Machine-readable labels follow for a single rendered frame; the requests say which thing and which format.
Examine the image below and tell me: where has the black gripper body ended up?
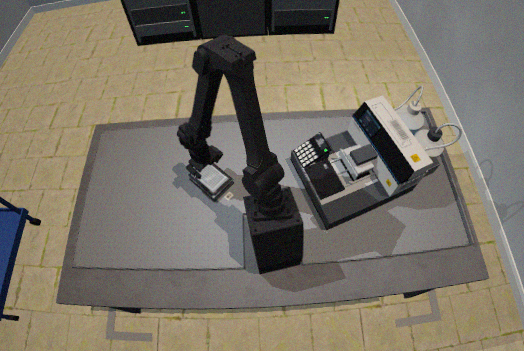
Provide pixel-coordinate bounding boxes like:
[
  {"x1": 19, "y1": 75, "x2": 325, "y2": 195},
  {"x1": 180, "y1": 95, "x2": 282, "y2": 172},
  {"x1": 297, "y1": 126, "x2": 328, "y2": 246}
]
[{"x1": 186, "y1": 145, "x2": 223, "y2": 175}]

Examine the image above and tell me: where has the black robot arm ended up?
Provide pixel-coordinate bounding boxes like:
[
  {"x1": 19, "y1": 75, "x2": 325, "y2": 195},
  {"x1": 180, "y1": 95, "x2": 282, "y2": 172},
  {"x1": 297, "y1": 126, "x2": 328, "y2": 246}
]
[{"x1": 177, "y1": 35, "x2": 292, "y2": 222}]

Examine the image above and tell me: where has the clear bottle with grey cap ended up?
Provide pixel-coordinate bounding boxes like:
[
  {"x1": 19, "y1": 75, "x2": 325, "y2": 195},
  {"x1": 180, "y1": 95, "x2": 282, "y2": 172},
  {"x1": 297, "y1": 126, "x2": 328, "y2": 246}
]
[{"x1": 395, "y1": 101, "x2": 424, "y2": 135}]

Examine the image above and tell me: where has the white multiwell plate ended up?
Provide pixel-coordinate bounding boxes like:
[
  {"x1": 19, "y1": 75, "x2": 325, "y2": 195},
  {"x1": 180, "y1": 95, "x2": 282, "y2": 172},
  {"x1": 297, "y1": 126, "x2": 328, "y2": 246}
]
[{"x1": 197, "y1": 165, "x2": 228, "y2": 193}]

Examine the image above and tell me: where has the clear plastic bottle with black cap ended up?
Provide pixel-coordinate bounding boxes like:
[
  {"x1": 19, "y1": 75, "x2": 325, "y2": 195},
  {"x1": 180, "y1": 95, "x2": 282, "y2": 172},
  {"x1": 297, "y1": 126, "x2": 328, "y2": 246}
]
[{"x1": 414, "y1": 127, "x2": 444, "y2": 169}]

